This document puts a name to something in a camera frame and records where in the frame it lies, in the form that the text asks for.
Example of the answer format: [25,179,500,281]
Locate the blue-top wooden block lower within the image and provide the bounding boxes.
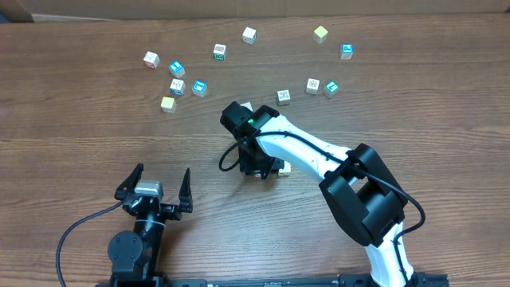
[192,80,207,97]

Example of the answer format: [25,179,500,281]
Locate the green B wooden block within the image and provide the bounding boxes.
[213,44,226,61]

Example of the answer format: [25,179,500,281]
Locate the blue-top wooden block upper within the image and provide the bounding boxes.
[168,61,186,79]

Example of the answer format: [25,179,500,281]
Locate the blue I wooden block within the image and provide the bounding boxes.
[170,79,186,96]

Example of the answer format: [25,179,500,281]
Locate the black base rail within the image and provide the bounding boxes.
[95,271,450,287]

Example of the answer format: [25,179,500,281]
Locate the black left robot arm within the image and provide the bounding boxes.
[108,163,193,286]

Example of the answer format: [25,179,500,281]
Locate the blue-top wooden block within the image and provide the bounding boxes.
[339,43,354,60]
[168,61,186,79]
[192,80,207,97]

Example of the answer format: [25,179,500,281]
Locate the blue-top wooden block right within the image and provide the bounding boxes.
[339,43,354,60]

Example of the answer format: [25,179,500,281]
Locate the red U wooden block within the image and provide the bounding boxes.
[143,51,160,69]

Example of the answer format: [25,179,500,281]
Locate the plain-top wooden block far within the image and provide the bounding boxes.
[242,27,257,45]

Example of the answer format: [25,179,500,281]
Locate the yellow-top wooden block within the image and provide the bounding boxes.
[313,26,328,44]
[160,96,177,113]
[278,161,292,176]

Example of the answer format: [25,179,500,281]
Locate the yellow-sided plain-top wooden block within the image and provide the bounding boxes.
[241,102,253,112]

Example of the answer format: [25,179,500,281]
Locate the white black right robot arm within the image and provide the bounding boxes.
[220,102,418,286]

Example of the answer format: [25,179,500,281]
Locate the green R wooden block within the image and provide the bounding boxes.
[277,90,291,106]

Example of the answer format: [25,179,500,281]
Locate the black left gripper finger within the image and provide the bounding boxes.
[114,163,143,200]
[178,168,194,213]

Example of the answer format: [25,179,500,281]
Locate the blue-sided plain-top wooden block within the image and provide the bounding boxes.
[305,78,320,95]

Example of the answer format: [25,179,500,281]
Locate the green-top wooden block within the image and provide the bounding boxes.
[324,80,340,98]

